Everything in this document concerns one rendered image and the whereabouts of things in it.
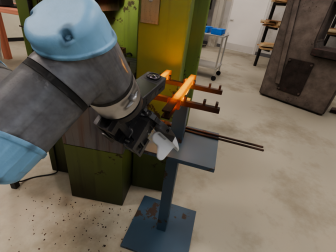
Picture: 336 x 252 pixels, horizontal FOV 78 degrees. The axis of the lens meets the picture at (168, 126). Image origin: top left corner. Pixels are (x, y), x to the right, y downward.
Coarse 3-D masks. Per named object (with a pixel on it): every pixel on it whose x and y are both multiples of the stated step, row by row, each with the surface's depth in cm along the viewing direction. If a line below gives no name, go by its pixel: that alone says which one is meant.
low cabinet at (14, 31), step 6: (6, 18) 497; (12, 18) 506; (18, 18) 516; (6, 24) 501; (12, 24) 511; (18, 24) 521; (6, 30) 505; (12, 30) 515; (18, 30) 526; (12, 36) 520; (18, 36) 530
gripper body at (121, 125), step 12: (144, 108) 38; (96, 120) 32; (108, 120) 35; (120, 120) 31; (132, 120) 36; (144, 120) 38; (108, 132) 32; (120, 132) 37; (132, 132) 37; (144, 132) 38; (132, 144) 36; (144, 144) 41
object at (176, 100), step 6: (192, 78) 98; (186, 84) 89; (180, 90) 82; (186, 90) 86; (174, 96) 76; (180, 96) 77; (168, 102) 70; (174, 102) 71; (162, 108) 66; (168, 108) 66; (174, 108) 72; (162, 114) 67; (168, 114) 68
